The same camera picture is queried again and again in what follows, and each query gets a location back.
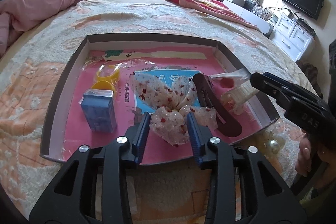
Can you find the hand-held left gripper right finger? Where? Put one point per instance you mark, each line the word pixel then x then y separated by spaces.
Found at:
pixel 194 132

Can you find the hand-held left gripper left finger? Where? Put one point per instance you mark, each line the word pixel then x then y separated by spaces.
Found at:
pixel 141 132

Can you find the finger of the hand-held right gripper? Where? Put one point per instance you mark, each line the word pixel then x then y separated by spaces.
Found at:
pixel 270 91
pixel 288 86

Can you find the brown hair clip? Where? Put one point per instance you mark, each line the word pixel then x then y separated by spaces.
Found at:
pixel 228 124

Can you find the clear bag with red item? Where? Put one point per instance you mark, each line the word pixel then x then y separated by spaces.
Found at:
pixel 227 82

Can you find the small blue box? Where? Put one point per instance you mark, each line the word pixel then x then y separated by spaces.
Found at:
pixel 98 113

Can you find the bag of yellow bangles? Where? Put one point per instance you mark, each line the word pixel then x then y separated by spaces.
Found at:
pixel 105 85

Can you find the shallow grey cardboard box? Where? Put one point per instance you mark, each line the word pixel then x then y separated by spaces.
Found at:
pixel 65 82

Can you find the person's right hand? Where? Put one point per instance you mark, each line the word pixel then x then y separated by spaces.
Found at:
pixel 305 155

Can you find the brown bag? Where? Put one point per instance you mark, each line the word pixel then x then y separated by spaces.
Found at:
pixel 307 71

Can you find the white drawer dresser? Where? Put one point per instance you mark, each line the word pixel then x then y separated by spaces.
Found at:
pixel 291 37

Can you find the black set-top box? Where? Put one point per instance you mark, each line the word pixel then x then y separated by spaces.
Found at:
pixel 305 26

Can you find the pink book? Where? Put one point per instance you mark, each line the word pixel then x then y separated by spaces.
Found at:
pixel 76 119

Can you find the white desk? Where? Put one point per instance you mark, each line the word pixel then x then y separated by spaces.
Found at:
pixel 252 16

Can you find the pink printed blanket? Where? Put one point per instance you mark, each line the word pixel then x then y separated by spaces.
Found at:
pixel 204 6

